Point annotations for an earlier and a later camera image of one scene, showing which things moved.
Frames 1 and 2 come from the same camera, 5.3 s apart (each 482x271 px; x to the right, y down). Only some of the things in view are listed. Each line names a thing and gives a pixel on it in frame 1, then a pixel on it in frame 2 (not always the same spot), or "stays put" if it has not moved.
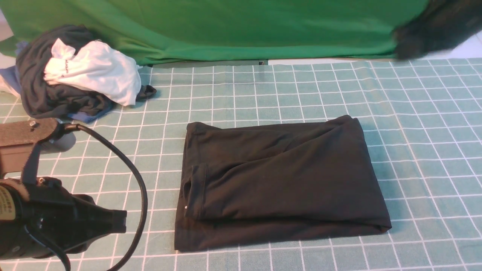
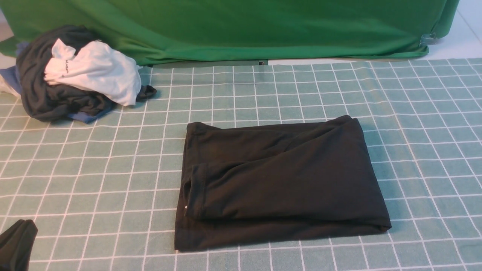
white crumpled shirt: (97, 66) stays put
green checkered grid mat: (421, 119) stays put
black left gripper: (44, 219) -> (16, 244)
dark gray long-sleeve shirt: (279, 181) stays put
